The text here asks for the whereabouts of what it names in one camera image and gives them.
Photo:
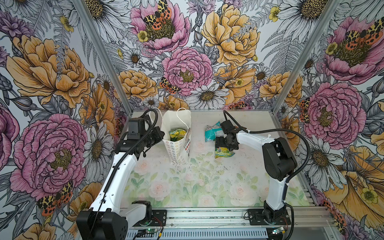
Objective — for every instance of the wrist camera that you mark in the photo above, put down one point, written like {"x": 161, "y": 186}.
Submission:
{"x": 137, "y": 127}
{"x": 228, "y": 127}

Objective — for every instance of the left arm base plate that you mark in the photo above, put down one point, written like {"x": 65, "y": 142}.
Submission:
{"x": 159, "y": 219}

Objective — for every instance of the white patterned paper bag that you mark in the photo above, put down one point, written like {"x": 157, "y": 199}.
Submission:
{"x": 181, "y": 118}

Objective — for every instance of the yellow green Fox's packet back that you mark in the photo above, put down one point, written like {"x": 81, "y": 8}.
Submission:
{"x": 222, "y": 152}

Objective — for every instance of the aluminium corner post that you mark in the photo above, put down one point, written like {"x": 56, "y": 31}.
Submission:
{"x": 97, "y": 40}
{"x": 313, "y": 38}

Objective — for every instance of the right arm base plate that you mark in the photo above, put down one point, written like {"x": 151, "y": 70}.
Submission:
{"x": 266, "y": 217}

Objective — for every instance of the white vented cable duct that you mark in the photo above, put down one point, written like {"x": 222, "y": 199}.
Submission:
{"x": 198, "y": 234}

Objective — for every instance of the yellow green fox's packet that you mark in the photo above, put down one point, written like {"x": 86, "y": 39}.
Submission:
{"x": 177, "y": 134}
{"x": 222, "y": 152}

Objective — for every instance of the left aluminium corner post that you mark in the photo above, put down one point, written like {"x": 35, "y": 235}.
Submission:
{"x": 97, "y": 40}

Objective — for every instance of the aluminium front rail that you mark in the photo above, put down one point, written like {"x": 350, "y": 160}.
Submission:
{"x": 211, "y": 218}

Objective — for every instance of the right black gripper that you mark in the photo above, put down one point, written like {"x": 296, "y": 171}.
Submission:
{"x": 221, "y": 143}

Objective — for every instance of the yellow green Fox's packet front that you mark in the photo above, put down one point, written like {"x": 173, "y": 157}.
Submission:
{"x": 177, "y": 134}

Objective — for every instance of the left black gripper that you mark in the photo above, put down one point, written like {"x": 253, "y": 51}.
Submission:
{"x": 159, "y": 135}

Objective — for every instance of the teal snack packet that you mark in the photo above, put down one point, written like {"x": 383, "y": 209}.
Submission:
{"x": 211, "y": 132}

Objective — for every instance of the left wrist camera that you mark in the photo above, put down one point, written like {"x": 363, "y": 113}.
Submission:
{"x": 137, "y": 127}

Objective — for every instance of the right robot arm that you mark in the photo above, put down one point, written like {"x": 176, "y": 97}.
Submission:
{"x": 279, "y": 164}

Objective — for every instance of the right aluminium corner post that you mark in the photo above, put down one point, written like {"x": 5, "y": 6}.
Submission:
{"x": 313, "y": 38}

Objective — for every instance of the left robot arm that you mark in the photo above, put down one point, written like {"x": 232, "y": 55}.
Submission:
{"x": 104, "y": 220}

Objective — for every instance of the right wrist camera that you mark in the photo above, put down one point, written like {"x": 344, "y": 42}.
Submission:
{"x": 228, "y": 127}

